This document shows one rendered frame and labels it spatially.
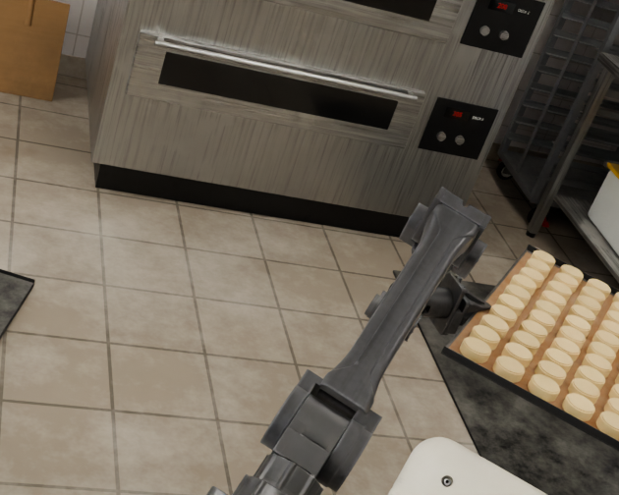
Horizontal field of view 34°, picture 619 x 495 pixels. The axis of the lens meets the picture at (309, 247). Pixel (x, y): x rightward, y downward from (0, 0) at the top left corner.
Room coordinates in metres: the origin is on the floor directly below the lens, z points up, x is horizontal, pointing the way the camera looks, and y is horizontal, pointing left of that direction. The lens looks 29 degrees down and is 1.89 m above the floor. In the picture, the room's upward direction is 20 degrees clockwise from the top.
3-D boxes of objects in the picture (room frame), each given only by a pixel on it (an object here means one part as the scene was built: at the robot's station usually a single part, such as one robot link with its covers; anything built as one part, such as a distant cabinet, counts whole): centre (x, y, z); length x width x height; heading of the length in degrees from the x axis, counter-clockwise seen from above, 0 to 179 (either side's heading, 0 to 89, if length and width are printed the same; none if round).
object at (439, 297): (1.60, -0.25, 1.00); 0.07 x 0.07 x 0.10; 28
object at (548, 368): (1.48, -0.45, 1.01); 0.05 x 0.05 x 0.02
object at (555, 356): (1.53, -0.47, 1.01); 0.05 x 0.05 x 0.02
